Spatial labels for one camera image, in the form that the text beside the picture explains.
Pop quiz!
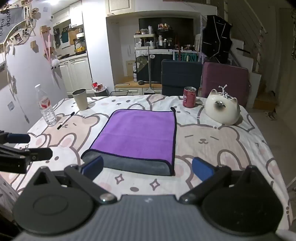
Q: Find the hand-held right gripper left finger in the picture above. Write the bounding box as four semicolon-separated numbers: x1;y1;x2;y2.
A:
31;155;117;205

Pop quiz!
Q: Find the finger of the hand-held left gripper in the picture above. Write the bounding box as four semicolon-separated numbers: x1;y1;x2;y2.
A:
0;146;53;163
0;131;31;144

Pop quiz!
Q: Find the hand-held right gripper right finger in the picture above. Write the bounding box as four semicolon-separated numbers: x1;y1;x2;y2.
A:
179;157;267;205

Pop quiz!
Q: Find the purple towel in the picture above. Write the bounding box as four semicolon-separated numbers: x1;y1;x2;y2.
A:
81;109;177;177

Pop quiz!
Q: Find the bear printed tablecloth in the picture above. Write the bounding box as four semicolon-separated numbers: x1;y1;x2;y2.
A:
0;94;291;233

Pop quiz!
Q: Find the clear plastic water bottle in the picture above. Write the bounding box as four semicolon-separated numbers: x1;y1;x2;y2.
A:
35;84;57;127

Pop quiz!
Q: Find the black marker pen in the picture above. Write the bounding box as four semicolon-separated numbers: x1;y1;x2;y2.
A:
57;112;75;130

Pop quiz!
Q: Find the white ceramic cat figure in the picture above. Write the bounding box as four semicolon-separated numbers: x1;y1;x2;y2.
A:
204;85;241;126

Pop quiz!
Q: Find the beige cup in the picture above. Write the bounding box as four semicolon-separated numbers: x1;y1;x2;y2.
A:
72;88;89;111

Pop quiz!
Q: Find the red drink can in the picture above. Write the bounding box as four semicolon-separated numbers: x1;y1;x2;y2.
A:
183;86;197;108

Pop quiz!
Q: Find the grey trash bin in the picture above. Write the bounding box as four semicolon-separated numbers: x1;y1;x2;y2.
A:
92;82;109;97

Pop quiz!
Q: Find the white kitchen cabinet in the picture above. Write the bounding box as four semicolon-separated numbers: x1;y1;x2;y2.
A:
58;55;92;94

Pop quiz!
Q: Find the low wooden cabinet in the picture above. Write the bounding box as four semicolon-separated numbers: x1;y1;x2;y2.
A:
114;81;163;96

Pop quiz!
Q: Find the purple chair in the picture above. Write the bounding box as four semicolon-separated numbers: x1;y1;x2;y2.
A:
200;61;252;108

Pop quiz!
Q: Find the dark blue chair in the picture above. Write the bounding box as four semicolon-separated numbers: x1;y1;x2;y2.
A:
160;59;204;97

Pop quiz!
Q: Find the cardboard box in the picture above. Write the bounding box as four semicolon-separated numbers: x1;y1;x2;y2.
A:
126;60;137;77

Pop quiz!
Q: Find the dark printed cabinet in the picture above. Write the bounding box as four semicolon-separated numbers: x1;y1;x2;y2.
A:
135;52;174;83

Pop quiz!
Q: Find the green sign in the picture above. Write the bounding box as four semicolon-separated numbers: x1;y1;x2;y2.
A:
174;52;198;63

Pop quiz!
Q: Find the yellow kitchen appliance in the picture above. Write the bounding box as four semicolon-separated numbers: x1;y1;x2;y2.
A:
73;32;87;55

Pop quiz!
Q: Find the grey hanging banner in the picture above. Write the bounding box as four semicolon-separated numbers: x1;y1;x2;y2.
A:
0;6;25;44

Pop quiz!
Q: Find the black jacket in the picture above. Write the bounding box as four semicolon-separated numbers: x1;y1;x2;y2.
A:
202;15;233;65

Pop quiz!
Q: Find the white storage rack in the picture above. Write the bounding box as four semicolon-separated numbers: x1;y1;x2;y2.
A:
133;33;155;49

